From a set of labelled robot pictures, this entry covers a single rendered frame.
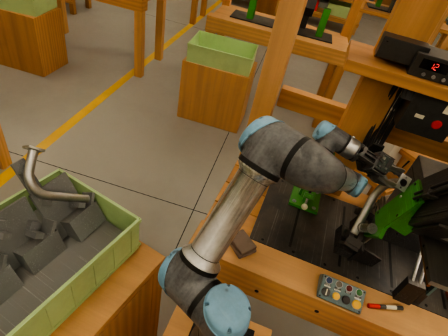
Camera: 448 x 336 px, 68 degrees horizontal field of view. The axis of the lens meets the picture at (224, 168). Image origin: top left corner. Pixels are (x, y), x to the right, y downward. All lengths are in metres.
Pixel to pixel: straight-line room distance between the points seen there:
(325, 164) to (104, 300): 0.86
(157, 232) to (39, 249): 1.27
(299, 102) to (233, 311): 1.01
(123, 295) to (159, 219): 1.29
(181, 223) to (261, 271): 1.33
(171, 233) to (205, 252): 1.58
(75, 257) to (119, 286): 0.18
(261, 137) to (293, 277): 0.64
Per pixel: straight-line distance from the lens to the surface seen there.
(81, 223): 1.31
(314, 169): 0.75
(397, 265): 1.53
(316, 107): 1.55
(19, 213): 1.26
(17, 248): 1.29
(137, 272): 1.31
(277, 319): 2.22
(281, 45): 1.39
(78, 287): 1.18
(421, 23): 1.36
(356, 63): 1.26
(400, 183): 1.36
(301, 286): 1.26
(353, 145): 1.19
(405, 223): 1.30
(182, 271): 0.87
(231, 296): 0.85
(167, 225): 2.46
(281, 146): 0.76
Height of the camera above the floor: 1.90
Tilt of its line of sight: 40 degrees down
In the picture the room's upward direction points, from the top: 13 degrees clockwise
